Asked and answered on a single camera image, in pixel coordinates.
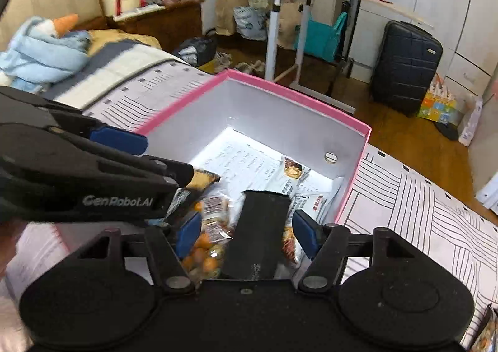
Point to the light blue plush goose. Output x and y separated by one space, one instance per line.
44 52

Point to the black bag on floor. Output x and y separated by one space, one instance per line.
197 51

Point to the teal tote bag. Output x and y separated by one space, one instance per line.
322 40

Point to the dark wooden nightstand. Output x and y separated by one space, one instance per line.
170 25

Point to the striped patchwork bed sheet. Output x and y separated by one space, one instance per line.
419 274

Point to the colourful yellow gift box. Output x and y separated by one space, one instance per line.
438 104

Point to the clear bag of orange nuts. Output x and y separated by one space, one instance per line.
206 256

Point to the brown paper bag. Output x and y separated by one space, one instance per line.
225 23

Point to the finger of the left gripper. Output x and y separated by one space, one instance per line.
181 172
119 139

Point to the pink cardboard box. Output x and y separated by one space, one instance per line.
326 139

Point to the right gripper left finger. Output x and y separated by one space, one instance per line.
166 247

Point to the beige sandals on floor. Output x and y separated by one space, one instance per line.
223 61

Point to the white patterned floor bag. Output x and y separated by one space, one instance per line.
469 123

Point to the white drawstring plastic bag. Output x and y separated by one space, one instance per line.
251 22

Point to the black snack packet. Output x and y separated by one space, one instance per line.
256 247

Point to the large beige snack bag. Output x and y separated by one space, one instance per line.
486 339

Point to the white chocolate snack bar wrapper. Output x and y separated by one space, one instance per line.
285 181

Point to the black hard suitcase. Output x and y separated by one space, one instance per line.
405 67

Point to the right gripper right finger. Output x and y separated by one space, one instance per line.
325 246

